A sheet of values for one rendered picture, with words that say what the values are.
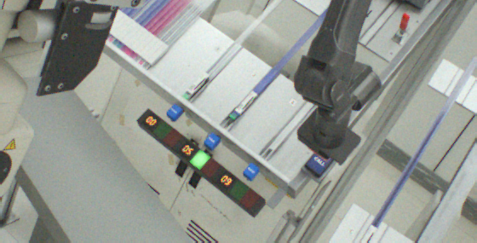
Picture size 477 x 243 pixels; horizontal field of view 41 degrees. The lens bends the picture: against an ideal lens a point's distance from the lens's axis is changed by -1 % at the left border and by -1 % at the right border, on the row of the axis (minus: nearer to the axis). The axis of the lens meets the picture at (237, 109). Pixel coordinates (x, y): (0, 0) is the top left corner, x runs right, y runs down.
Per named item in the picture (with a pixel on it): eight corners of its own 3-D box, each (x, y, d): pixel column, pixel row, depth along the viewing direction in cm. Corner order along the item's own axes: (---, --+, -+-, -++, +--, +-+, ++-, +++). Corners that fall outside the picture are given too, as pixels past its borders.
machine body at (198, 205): (231, 329, 193) (329, 177, 165) (70, 188, 214) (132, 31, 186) (315, 242, 248) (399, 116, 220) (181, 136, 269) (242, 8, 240)
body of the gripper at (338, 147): (316, 111, 121) (319, 91, 114) (361, 141, 118) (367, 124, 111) (295, 135, 119) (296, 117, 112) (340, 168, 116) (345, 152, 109)
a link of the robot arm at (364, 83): (290, 75, 106) (328, 90, 100) (333, 31, 110) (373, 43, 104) (312, 124, 114) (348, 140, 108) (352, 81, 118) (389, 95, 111)
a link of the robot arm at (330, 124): (311, 107, 106) (338, 127, 105) (336, 79, 109) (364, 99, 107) (308, 124, 113) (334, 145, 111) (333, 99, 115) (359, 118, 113)
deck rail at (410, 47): (294, 199, 139) (295, 190, 134) (286, 193, 140) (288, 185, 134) (468, -14, 161) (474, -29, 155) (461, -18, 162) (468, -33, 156)
